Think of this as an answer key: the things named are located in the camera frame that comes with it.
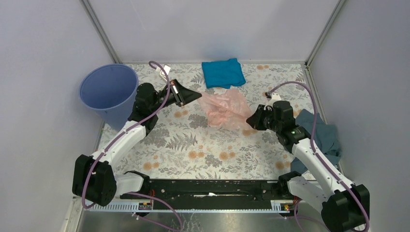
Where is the white slotted cable duct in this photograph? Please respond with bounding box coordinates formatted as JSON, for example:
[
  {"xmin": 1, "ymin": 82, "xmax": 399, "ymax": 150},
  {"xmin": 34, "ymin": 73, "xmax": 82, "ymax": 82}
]
[{"xmin": 88, "ymin": 198, "xmax": 292, "ymax": 214}]

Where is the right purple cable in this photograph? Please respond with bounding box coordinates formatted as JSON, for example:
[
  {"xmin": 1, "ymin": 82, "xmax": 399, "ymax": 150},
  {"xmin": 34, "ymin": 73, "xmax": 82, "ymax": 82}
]
[{"xmin": 267, "ymin": 81, "xmax": 370, "ymax": 232}]

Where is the teal folded cloth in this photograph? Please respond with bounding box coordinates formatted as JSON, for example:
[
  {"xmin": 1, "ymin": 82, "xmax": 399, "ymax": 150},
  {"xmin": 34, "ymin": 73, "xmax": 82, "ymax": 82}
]
[{"xmin": 202, "ymin": 58, "xmax": 246, "ymax": 89}]

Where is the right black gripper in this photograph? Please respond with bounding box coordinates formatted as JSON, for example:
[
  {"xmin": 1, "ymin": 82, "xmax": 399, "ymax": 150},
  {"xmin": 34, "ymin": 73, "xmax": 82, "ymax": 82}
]
[{"xmin": 246, "ymin": 104, "xmax": 281, "ymax": 133}]

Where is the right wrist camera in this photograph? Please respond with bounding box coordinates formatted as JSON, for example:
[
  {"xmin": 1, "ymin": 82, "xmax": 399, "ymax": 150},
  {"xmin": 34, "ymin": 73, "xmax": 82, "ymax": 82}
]
[{"xmin": 264, "ymin": 91, "xmax": 282, "ymax": 106}]

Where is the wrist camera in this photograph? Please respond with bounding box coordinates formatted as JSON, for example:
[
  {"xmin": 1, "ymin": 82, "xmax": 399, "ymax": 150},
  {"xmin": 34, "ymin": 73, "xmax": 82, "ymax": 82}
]
[
  {"xmin": 264, "ymin": 91, "xmax": 282, "ymax": 106},
  {"xmin": 156, "ymin": 65, "xmax": 171, "ymax": 82}
]

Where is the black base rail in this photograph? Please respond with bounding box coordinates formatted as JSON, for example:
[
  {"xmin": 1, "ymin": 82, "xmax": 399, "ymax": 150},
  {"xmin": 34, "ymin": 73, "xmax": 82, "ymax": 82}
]
[{"xmin": 139, "ymin": 179, "xmax": 299, "ymax": 210}]

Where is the floral patterned table mat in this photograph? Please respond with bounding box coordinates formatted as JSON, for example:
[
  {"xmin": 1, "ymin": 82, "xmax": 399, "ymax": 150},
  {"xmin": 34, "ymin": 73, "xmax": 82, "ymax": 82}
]
[{"xmin": 114, "ymin": 64, "xmax": 312, "ymax": 180}]

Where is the pink plastic trash bag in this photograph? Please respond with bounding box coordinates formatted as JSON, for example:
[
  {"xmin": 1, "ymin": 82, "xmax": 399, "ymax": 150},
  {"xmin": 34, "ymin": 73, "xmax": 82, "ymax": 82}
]
[{"xmin": 198, "ymin": 89, "xmax": 252, "ymax": 130}]

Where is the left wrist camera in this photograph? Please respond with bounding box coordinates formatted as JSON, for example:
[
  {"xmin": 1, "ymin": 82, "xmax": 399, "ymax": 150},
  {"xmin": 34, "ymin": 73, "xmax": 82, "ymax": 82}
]
[{"xmin": 156, "ymin": 65, "xmax": 171, "ymax": 82}]

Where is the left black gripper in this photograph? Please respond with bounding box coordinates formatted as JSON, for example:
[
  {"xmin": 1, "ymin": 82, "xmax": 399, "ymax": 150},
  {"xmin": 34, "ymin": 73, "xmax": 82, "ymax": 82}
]
[{"xmin": 150, "ymin": 78, "xmax": 202, "ymax": 113}]

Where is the blue plastic trash bin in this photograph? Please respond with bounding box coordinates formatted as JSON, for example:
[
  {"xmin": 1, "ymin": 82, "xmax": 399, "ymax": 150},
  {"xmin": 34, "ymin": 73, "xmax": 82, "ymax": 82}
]
[{"xmin": 79, "ymin": 64, "xmax": 139, "ymax": 131}]

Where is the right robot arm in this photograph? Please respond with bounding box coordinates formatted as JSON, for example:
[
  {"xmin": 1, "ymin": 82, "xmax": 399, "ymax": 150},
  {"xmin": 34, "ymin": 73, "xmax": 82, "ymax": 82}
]
[{"xmin": 246, "ymin": 101, "xmax": 370, "ymax": 232}]

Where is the dark blue crumpled cloth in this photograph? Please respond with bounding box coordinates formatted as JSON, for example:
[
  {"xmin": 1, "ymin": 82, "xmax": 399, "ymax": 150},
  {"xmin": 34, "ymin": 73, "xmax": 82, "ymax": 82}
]
[{"xmin": 296, "ymin": 109, "xmax": 342, "ymax": 165}]

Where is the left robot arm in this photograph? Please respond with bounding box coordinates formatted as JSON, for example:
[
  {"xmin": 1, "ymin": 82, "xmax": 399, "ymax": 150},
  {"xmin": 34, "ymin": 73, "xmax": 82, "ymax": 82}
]
[{"xmin": 72, "ymin": 79, "xmax": 202, "ymax": 206}]

